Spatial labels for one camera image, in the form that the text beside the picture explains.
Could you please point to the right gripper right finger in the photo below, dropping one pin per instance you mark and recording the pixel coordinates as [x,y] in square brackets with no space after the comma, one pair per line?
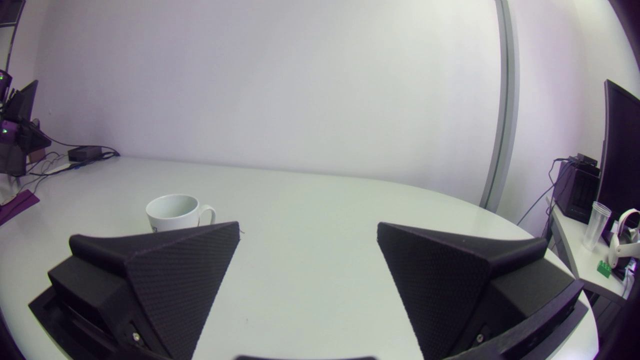
[450,285]

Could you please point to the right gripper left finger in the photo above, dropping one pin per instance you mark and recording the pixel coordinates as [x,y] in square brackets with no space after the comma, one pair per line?
[165,280]

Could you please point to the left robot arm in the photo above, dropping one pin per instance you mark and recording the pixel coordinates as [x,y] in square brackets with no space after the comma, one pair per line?
[17,145]

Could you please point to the clear plastic cup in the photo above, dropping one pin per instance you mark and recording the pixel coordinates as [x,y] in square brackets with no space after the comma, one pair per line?
[596,225]

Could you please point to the white mug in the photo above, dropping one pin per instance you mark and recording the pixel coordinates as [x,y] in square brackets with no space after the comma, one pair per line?
[172,212]

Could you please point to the white side desk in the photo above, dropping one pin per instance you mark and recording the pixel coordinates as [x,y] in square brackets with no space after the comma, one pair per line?
[585,265]

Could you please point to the black power brick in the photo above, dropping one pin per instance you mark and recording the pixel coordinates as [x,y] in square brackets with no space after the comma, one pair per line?
[84,152]

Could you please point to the green toy brick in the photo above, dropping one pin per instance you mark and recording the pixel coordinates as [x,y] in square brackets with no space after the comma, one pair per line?
[603,269]

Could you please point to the black box device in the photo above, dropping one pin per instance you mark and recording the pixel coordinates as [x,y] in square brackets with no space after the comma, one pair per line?
[576,192]

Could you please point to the dark mat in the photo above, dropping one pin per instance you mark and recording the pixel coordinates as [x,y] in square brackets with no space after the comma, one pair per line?
[17,205]

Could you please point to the white headphones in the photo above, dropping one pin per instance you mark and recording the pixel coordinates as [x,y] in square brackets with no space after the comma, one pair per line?
[621,240]

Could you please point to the large dark monitor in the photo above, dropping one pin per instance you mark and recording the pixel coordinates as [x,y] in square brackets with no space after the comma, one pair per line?
[622,155]

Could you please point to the dark screen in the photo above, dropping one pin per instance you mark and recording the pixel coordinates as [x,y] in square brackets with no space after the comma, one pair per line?
[24,102]

